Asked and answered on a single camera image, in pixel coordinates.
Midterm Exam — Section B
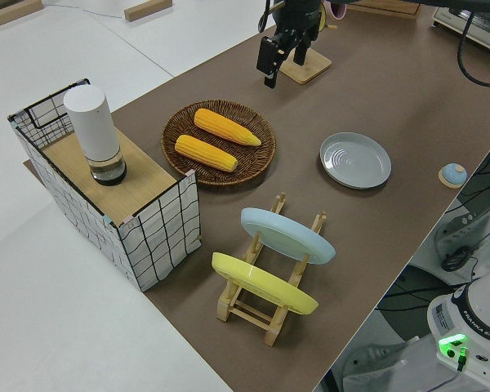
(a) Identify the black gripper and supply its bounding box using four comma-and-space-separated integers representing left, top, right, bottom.
256, 0, 324, 89

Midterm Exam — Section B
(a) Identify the gray round plate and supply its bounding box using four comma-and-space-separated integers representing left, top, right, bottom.
319, 131, 392, 190

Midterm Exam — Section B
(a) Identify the light blue plate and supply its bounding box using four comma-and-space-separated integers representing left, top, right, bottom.
240, 207, 337, 266

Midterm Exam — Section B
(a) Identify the yellow plate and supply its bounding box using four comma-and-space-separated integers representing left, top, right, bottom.
211, 252, 320, 316

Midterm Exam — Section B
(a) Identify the wooden plate rack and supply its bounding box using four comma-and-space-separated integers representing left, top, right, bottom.
216, 191, 328, 347

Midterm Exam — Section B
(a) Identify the wooden mug tree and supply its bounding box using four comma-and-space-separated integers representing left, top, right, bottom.
278, 22, 339, 86

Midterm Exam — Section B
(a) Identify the pink mug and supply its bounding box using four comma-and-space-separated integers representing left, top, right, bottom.
324, 0, 348, 21

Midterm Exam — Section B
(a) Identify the long pointed yellow corn cob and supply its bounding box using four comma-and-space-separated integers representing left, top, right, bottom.
194, 108, 263, 147

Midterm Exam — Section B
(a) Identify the brown wicker basket tray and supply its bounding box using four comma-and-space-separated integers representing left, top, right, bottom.
160, 100, 278, 189

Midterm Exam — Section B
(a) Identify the wooden drawer cabinet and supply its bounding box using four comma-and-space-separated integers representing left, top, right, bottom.
345, 0, 421, 20

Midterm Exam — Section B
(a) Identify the short blunt yellow corn cob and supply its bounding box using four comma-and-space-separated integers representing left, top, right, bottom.
174, 134, 239, 173

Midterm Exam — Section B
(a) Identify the wooden block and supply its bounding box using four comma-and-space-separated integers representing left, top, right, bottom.
123, 0, 173, 22
0, 0, 45, 29

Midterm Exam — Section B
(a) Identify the wooden box shelf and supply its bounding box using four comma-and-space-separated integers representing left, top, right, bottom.
42, 129, 177, 218

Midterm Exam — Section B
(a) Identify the white toaster oven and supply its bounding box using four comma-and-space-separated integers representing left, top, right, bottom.
430, 3, 490, 56

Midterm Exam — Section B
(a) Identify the brown table mat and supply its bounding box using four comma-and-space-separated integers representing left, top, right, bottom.
22, 0, 490, 392

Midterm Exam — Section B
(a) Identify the white cylinder with glass base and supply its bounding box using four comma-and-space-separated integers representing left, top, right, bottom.
62, 84, 128, 187

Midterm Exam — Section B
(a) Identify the blue dome bell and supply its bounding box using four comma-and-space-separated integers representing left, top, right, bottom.
438, 162, 469, 189

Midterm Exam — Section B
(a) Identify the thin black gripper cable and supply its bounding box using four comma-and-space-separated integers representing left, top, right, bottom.
256, 0, 273, 33

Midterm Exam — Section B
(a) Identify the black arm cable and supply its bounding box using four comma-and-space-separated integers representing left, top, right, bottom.
456, 6, 490, 88

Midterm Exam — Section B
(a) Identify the wire basket with white liner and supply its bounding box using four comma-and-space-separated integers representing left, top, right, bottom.
7, 77, 201, 293

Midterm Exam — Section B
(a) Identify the coiled black cable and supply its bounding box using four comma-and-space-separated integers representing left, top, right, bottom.
440, 244, 473, 273

